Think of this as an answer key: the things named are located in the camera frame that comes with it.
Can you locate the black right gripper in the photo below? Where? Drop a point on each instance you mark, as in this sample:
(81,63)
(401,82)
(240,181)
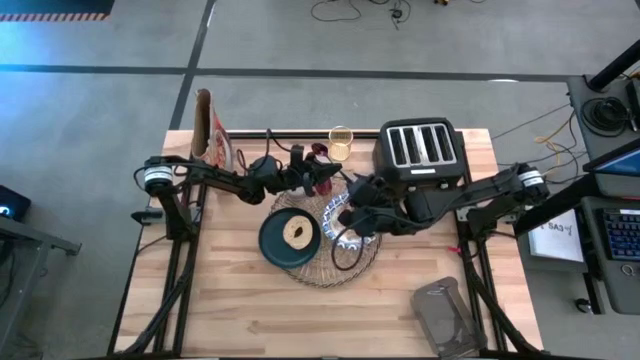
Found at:
(380,207)

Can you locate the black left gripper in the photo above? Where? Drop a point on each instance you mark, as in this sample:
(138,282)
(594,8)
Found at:
(280,175)

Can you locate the small red cup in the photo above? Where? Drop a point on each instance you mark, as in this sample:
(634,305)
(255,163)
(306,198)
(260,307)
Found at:
(325,189)

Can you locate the blue patterned white bowl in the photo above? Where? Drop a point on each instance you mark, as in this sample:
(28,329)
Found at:
(331,220)

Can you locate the amber glass cup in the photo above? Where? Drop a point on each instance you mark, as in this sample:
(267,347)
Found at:
(341,150)

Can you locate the brown bagel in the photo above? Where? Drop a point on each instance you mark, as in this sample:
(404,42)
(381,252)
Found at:
(290,236)

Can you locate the round woven wicker placemat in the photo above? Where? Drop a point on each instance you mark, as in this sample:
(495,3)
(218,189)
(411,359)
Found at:
(320,272)

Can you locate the dark green round plate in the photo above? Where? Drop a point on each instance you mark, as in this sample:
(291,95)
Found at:
(272,245)

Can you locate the orange cereal box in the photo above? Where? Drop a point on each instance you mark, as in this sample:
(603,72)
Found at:
(202,125)

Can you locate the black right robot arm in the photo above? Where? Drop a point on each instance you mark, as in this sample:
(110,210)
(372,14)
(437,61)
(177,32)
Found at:
(475,197)

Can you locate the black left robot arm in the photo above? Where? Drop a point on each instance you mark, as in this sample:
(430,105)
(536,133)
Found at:
(215,177)

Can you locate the small dark red round object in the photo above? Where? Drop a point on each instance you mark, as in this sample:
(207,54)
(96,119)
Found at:
(319,149)

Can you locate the black four-slot toaster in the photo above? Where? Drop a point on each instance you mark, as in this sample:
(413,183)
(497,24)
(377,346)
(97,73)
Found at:
(420,145)

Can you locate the white paper sheet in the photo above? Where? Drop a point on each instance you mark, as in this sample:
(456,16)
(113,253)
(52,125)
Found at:
(557,237)

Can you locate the black diagonal beam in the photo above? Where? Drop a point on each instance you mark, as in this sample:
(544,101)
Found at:
(565,200)

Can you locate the grey side desk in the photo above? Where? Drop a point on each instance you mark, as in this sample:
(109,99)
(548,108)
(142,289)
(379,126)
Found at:
(580,140)

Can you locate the small black floor object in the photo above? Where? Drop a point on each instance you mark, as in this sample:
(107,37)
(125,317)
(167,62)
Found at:
(582,305)

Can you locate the laptop screen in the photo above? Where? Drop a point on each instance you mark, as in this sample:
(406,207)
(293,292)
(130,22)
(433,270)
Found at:
(617,165)

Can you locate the grey laptop base with keyboard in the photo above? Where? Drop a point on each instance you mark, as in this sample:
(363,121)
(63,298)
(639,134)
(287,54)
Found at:
(617,280)

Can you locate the black pole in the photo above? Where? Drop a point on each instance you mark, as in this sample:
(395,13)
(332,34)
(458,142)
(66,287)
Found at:
(612,67)

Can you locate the grey metal stand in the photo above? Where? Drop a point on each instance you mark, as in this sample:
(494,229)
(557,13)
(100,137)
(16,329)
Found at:
(30,237)

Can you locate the black device with blue light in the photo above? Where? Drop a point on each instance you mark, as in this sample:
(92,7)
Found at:
(12,202)

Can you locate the dark mat with hazard stripes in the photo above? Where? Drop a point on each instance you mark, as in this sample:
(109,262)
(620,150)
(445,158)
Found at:
(55,7)

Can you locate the black aluminium table frame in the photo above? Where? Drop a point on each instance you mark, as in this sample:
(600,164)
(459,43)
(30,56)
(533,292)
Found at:
(250,134)

